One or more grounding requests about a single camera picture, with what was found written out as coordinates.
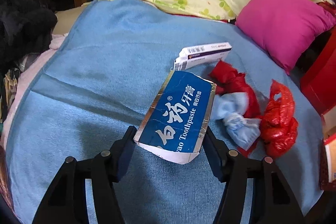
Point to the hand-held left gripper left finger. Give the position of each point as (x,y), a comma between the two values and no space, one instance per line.
(122,158)

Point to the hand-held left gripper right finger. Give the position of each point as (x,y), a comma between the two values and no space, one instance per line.
(214,161)

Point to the white tissue wad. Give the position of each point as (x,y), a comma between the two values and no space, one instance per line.
(239,129)

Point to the blue toothpaste box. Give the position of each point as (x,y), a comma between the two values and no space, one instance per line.
(178,113)

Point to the red plastic bag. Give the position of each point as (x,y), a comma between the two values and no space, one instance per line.
(278,121)
(231,79)

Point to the white medicine box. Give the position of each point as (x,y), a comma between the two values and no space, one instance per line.
(202,54)

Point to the orange medicine box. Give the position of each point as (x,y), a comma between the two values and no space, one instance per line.
(331,158)

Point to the blue blanket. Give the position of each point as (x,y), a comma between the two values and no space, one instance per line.
(92,82)

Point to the pile of colourful clothes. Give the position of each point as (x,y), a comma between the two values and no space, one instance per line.
(9,85)

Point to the red paper bag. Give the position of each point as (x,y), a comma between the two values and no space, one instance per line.
(320,74)

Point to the cream pillow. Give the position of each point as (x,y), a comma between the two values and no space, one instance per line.
(68,19)

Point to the pink pillow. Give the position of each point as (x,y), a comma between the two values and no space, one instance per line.
(281,24)

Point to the black fluffy cloth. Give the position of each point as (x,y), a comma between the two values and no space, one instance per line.
(23,27)

